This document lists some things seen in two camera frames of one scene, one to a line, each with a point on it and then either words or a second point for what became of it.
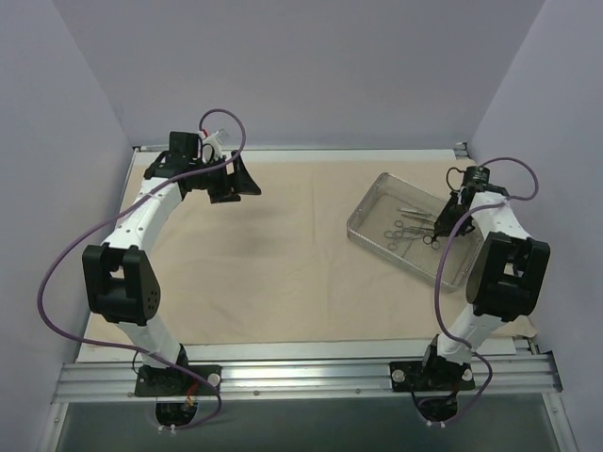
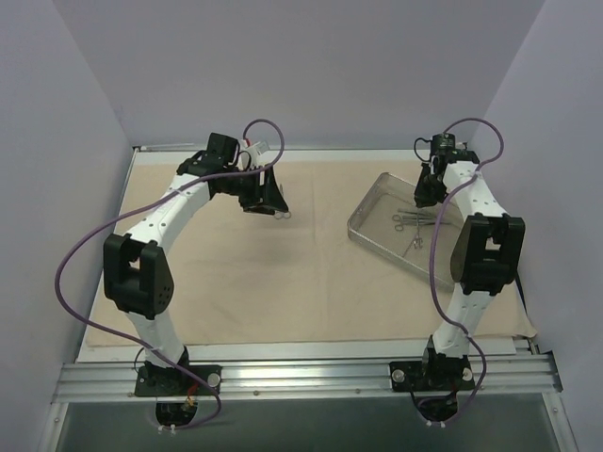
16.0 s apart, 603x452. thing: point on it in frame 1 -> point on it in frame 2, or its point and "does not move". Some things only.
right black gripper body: [451, 213] -> [426, 185]
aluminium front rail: [513, 378] does not move
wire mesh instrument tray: [397, 218] does not move
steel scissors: [428, 240] -> [282, 214]
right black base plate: [434, 375] does not move
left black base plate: [174, 381] does not move
